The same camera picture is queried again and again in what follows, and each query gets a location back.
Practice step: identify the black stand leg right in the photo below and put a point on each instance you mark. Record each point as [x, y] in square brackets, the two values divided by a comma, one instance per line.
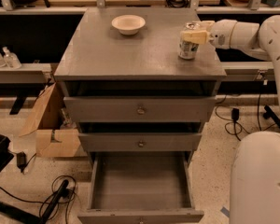
[269, 114]

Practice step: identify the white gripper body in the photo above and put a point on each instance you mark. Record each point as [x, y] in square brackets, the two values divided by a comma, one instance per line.
[221, 34]

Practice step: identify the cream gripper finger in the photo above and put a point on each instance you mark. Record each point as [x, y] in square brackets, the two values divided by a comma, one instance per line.
[195, 37]
[205, 25]

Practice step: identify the grey open bottom drawer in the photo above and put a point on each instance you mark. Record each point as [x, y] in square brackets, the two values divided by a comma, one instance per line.
[140, 188]

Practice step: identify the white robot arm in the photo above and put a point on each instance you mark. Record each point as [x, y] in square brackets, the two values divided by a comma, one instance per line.
[255, 172]

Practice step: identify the grey middle drawer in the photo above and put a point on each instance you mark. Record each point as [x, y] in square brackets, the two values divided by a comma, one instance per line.
[101, 142]

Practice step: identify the black power adapter right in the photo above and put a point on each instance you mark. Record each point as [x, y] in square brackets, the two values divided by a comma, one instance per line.
[235, 114]

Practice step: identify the grey top drawer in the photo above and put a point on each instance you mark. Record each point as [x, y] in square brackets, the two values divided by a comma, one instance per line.
[139, 109]

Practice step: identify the silver 7up can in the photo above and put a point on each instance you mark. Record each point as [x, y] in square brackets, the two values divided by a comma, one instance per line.
[186, 49]

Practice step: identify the brown cardboard box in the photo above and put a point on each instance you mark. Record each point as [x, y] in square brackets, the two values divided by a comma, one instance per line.
[52, 138]

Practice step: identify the grey wooden drawer cabinet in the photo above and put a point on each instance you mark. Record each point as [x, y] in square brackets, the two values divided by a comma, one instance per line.
[101, 62]

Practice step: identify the black power adapter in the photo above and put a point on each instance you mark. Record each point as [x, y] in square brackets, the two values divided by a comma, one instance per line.
[235, 114]
[21, 161]

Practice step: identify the white ceramic bowl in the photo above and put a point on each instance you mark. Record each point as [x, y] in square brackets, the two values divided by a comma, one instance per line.
[128, 24]

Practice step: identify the clear sanitizer bottle right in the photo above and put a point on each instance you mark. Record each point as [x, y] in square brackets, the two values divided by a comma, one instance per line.
[11, 59]

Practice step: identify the black power adapter left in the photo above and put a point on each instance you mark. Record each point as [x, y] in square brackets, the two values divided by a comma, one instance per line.
[21, 161]

